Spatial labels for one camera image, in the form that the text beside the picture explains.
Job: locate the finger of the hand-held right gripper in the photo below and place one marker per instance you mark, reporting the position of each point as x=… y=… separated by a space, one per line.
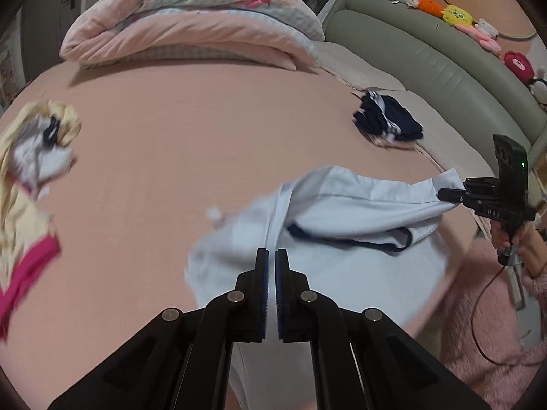
x=451 y=195
x=478 y=183

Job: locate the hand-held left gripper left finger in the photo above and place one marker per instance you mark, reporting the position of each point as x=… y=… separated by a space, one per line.
x=258 y=303

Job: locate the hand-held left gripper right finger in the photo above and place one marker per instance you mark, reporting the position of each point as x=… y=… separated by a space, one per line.
x=283 y=303

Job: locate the light blue shirt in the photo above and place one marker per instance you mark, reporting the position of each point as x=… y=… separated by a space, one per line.
x=363 y=273

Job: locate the pile of yellow white clothes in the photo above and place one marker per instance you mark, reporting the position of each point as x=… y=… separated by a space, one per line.
x=17 y=230

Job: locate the person's right hand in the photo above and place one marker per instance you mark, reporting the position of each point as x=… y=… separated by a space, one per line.
x=502 y=237

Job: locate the black and white plush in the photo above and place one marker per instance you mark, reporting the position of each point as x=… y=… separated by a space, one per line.
x=539 y=89

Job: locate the folded navy striped shorts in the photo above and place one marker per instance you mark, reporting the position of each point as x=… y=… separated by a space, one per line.
x=393 y=119

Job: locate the red plush toy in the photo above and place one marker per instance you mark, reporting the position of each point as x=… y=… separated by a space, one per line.
x=519 y=64

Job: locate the grey padded headboard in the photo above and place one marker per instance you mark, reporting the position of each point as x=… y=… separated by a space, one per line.
x=427 y=59

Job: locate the pink plush toy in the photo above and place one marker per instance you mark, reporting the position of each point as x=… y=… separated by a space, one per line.
x=485 y=38

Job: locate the pink fluffy rug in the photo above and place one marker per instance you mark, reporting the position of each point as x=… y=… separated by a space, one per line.
x=513 y=329

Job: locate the yellow plush toy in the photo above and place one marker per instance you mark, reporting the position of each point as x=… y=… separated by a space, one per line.
x=458 y=16

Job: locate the orange carrot plush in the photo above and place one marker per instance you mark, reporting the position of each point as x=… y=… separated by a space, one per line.
x=431 y=7

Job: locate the magenta garment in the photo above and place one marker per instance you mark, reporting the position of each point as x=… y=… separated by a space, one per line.
x=30 y=269

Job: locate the white garment with black trim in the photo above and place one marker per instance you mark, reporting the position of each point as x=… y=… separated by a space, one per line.
x=47 y=162

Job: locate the folded pink quilt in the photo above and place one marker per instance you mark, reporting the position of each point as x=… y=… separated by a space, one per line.
x=192 y=17

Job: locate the grey door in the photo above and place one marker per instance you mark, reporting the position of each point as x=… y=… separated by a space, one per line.
x=47 y=21

